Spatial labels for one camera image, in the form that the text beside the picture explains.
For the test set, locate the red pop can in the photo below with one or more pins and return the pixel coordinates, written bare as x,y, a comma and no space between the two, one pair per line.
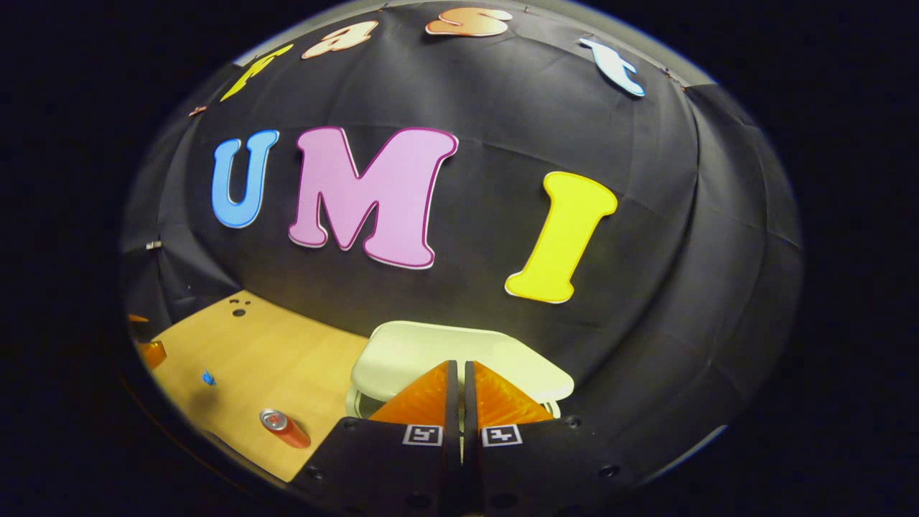
287,431

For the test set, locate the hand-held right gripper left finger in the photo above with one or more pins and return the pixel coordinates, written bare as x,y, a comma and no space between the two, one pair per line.
451,409

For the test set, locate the black backdrop cloth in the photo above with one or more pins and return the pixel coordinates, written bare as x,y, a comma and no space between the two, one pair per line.
502,179

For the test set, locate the blue paper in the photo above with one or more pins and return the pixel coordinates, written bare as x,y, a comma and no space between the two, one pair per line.
208,378

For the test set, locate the white desktop garbage bin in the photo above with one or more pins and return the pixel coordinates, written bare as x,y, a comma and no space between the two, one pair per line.
431,352

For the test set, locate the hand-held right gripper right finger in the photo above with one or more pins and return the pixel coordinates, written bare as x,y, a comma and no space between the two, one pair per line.
469,409

